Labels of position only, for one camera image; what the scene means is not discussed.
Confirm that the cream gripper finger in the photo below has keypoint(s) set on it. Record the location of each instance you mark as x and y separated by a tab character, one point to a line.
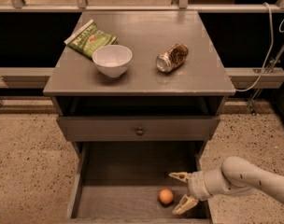
185	204
181	176

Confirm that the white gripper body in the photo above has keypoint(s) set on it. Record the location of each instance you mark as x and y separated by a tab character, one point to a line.
196	184

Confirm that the orange fruit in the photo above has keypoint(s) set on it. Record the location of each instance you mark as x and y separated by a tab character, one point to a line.
166	196

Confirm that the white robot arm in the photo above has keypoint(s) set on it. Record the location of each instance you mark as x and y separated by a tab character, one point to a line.
235	177

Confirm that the open grey middle drawer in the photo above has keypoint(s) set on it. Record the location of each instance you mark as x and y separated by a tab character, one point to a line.
120	182

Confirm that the grey wooden drawer cabinet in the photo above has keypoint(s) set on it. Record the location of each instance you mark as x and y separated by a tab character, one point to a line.
199	87

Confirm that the grey top drawer with knob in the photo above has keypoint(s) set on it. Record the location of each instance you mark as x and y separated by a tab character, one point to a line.
103	129

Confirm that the lying brown drink can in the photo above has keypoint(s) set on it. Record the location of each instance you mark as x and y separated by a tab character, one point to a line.
173	58

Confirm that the white bowl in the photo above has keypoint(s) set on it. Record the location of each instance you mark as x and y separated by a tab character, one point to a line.
112	60

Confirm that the green chip bag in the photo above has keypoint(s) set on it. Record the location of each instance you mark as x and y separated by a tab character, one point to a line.
89	38

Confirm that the metal railing frame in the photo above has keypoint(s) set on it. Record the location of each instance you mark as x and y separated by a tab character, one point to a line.
20	8

